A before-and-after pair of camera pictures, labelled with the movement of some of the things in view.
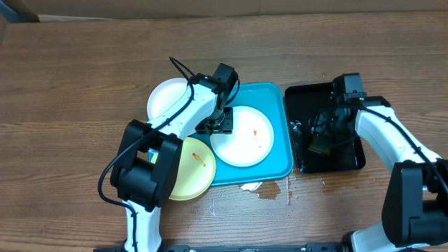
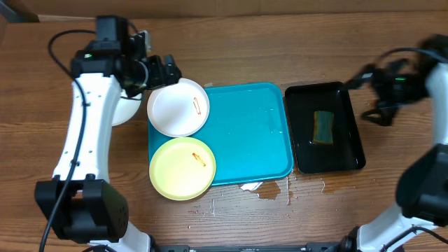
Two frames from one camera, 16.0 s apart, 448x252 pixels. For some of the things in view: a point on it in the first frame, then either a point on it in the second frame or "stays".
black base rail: x=316 y=247 stays
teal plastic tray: x=268 y=99 stays
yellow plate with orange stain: x=197 y=170 stays
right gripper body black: x=338 y=132 → x=388 y=94
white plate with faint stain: x=250 y=141 → x=127 y=108
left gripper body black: x=222 y=123 → x=150 y=75
